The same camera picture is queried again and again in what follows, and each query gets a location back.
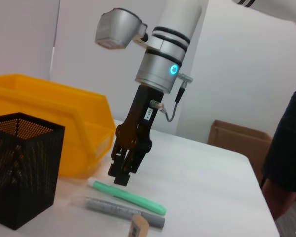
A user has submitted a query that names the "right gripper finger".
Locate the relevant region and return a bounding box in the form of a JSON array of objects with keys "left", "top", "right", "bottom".
[
  {"left": 108, "top": 147, "right": 129, "bottom": 177},
  {"left": 113, "top": 150, "right": 149, "bottom": 186}
]

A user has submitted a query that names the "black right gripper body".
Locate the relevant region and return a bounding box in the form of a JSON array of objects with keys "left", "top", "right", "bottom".
[{"left": 115, "top": 85, "right": 165, "bottom": 154}]

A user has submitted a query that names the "mint green pen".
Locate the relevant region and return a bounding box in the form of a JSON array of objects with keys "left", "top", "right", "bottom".
[{"left": 87, "top": 178, "right": 167, "bottom": 215}]

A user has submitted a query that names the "grey marker pen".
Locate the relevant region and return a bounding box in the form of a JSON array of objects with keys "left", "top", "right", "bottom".
[{"left": 71, "top": 196, "right": 166, "bottom": 229}]

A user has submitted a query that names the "small tan eraser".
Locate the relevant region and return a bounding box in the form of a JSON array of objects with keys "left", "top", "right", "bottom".
[{"left": 130, "top": 214, "right": 150, "bottom": 237}]

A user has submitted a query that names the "black mesh pen holder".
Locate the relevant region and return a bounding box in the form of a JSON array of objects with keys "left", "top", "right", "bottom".
[{"left": 0, "top": 112, "right": 66, "bottom": 230}]

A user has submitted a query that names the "yellow plastic storage bin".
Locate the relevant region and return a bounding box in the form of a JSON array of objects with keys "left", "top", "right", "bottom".
[{"left": 0, "top": 73, "right": 115, "bottom": 178}]

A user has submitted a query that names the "brown cardboard box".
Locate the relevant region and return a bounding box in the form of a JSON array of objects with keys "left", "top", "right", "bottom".
[{"left": 207, "top": 120, "right": 273, "bottom": 166}]

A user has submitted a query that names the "person in dark plaid clothes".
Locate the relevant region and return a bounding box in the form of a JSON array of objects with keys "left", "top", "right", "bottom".
[{"left": 261, "top": 74, "right": 296, "bottom": 222}]

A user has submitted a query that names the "right gripper cable with connectors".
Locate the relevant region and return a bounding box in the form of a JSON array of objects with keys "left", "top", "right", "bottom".
[{"left": 149, "top": 72, "right": 194, "bottom": 123}]

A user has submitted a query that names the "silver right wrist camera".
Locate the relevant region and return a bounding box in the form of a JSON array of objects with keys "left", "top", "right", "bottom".
[{"left": 94, "top": 8, "right": 148, "bottom": 50}]

